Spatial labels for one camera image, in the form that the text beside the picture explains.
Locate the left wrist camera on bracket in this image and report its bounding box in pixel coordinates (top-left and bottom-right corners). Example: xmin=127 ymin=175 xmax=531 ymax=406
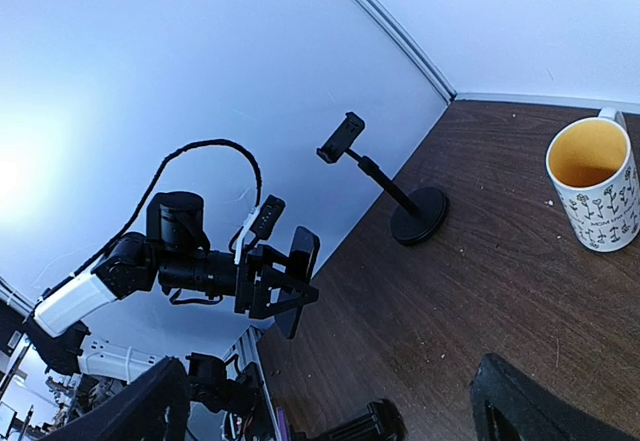
xmin=229 ymin=195 xmax=286 ymax=265

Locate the black smartphone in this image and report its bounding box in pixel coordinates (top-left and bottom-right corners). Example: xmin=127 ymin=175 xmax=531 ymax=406
xmin=275 ymin=226 xmax=320 ymax=340

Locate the white floral mug yellow inside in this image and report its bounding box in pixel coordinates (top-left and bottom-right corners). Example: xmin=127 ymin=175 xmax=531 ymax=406
xmin=545 ymin=108 xmax=639 ymax=253

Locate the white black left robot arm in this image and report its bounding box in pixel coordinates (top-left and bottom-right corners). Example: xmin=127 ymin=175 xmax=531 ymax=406
xmin=25 ymin=191 xmax=320 ymax=383

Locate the aluminium front rail frame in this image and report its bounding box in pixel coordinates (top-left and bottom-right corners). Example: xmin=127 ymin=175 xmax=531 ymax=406
xmin=221 ymin=326 xmax=290 ymax=441

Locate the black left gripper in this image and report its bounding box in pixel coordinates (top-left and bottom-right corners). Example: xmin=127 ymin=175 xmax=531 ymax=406
xmin=157 ymin=244 xmax=319 ymax=320

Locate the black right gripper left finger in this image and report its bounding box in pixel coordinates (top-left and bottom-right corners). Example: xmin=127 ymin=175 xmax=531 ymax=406
xmin=44 ymin=357 xmax=190 ymax=440

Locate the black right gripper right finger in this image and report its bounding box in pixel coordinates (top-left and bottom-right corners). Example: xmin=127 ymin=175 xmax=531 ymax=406
xmin=470 ymin=353 xmax=634 ymax=440

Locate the black front phone stand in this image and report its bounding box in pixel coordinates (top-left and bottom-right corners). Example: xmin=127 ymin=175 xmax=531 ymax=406
xmin=295 ymin=399 xmax=406 ymax=441

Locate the black round-base phone stand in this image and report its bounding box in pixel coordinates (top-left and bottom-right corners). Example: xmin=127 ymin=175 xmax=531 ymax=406
xmin=316 ymin=112 xmax=449 ymax=246

